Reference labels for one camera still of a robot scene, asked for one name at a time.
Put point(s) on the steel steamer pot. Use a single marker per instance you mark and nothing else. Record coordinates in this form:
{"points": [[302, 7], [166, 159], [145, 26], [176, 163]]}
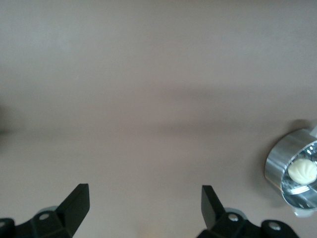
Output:
{"points": [[275, 158]]}

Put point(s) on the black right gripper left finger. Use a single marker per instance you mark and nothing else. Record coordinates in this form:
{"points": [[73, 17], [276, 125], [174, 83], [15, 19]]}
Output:
{"points": [[71, 213]]}

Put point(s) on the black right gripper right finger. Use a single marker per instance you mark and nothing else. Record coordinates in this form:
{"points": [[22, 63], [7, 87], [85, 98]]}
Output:
{"points": [[218, 215]]}

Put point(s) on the white dumpling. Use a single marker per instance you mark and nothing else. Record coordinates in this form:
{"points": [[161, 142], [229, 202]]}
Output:
{"points": [[302, 171]]}

